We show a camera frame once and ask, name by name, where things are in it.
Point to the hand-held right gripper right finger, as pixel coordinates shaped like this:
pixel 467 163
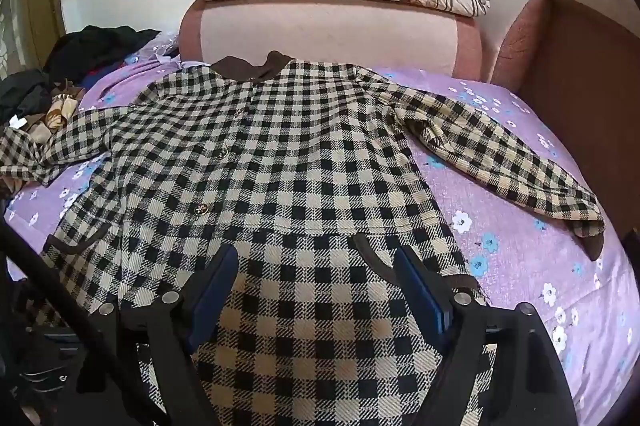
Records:
pixel 420 301

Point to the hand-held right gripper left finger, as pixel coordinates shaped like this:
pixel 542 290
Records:
pixel 215 291

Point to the black beige checked coat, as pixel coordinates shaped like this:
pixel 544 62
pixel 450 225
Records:
pixel 300 155

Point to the purple floral bedsheet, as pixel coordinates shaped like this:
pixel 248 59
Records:
pixel 500 226

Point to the black garment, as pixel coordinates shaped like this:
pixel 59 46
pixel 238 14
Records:
pixel 95 48

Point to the dark grey garment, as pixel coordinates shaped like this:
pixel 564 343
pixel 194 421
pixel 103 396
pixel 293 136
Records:
pixel 25 93

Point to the pink sofa backrest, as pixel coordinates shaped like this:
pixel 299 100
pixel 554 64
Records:
pixel 325 35

